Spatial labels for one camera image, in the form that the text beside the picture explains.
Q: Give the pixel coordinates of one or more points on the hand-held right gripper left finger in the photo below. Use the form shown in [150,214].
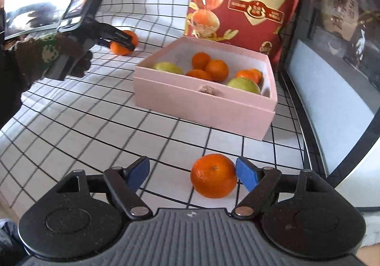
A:
[141,171]

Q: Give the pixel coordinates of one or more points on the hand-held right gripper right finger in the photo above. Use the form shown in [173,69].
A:
[246,172]

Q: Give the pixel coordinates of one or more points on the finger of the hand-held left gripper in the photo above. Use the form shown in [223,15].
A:
[118,34]
[104,43]

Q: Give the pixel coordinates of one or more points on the large orange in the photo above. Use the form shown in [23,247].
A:
[118,49]

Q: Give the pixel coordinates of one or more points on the medium orange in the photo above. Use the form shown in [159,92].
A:
[213,175]

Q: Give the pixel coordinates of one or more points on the green apple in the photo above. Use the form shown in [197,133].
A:
[167,68]
[243,85]

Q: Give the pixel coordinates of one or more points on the pink cardboard box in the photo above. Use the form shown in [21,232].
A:
[207,111]

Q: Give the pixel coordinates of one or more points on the small mandarin orange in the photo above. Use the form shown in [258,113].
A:
[260,74]

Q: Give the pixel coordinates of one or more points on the person's left forearm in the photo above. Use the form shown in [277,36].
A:
[9,87]

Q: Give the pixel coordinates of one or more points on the person's left hand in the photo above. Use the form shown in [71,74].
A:
[38,52]

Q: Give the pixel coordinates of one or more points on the checkered white tablecloth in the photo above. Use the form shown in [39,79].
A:
[89,111]

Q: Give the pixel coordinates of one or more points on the red snack bag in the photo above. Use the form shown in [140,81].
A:
[267,16]

